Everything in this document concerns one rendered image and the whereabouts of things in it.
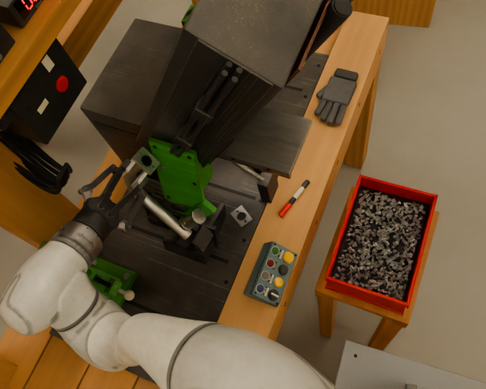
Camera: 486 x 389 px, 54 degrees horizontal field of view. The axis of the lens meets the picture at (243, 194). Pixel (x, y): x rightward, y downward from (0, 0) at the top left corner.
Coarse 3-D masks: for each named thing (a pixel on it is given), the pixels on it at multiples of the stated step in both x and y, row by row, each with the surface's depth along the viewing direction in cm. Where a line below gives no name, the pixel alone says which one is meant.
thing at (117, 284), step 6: (42, 246) 114; (96, 270) 120; (102, 270) 124; (90, 276) 119; (96, 276) 121; (102, 276) 123; (108, 276) 124; (114, 276) 125; (102, 282) 121; (108, 282) 122; (114, 282) 122; (120, 282) 123; (96, 288) 122; (102, 288) 123; (108, 288) 123; (114, 288) 122; (108, 294) 124; (114, 294) 122
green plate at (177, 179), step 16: (160, 144) 105; (160, 160) 109; (176, 160) 107; (192, 160) 104; (160, 176) 115; (176, 176) 112; (192, 176) 109; (208, 176) 117; (176, 192) 117; (192, 192) 114
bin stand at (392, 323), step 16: (352, 192) 144; (432, 224) 136; (336, 240) 138; (320, 288) 133; (416, 288) 129; (320, 304) 149; (336, 304) 162; (352, 304) 131; (368, 304) 130; (320, 320) 175; (384, 320) 137; (400, 320) 127; (384, 336) 154
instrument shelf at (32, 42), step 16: (48, 0) 90; (64, 0) 90; (80, 0) 94; (32, 16) 89; (48, 16) 88; (64, 16) 91; (16, 32) 88; (32, 32) 87; (48, 32) 89; (16, 48) 86; (32, 48) 86; (48, 48) 90; (0, 64) 85; (16, 64) 84; (32, 64) 88; (0, 80) 83; (16, 80) 85; (0, 96) 83; (0, 112) 84
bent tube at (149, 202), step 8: (144, 152) 107; (136, 160) 106; (144, 160) 110; (152, 160) 108; (136, 168) 109; (144, 168) 106; (152, 168) 108; (128, 176) 113; (128, 184) 117; (144, 192) 120; (144, 200) 120; (152, 200) 121; (152, 208) 121; (160, 208) 121; (160, 216) 121; (168, 216) 122; (168, 224) 122; (176, 224) 123; (176, 232) 124; (184, 232) 123
